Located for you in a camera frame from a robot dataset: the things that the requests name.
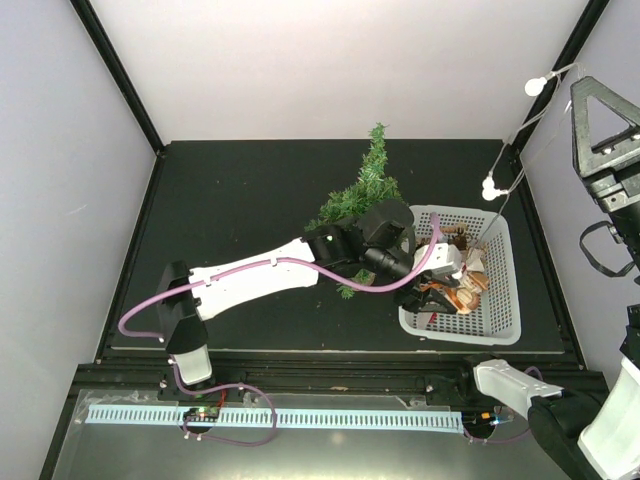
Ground white perforated plastic basket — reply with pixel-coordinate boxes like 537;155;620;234
399;205;521;346

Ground right black frame post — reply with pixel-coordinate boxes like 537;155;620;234
510;0;610;153

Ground wooden letters ornament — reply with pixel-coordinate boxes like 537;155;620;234
440;223;478;251

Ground circuit board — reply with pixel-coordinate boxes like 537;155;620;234
462;409;515;427
183;407;220;422

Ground small green christmas tree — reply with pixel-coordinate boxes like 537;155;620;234
303;122;409;300

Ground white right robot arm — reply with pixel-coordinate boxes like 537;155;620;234
454;76;639;479

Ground white slotted cable duct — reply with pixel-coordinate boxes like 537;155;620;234
84;405;464;434

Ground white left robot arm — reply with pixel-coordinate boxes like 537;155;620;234
157;200;463;399

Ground right circuit board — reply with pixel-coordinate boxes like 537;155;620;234
462;409;515;427

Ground left circuit board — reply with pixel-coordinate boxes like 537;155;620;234
183;407;220;422

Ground left black frame post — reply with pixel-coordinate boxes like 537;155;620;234
70;0;165;154

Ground wooden round ornament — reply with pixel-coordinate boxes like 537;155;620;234
445;287;483;315

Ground white bulb string lights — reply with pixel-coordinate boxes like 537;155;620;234
474;62;586;251

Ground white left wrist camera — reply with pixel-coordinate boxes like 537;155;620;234
413;212;463;280

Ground black frame post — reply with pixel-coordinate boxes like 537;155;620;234
70;0;165;154
510;0;610;153

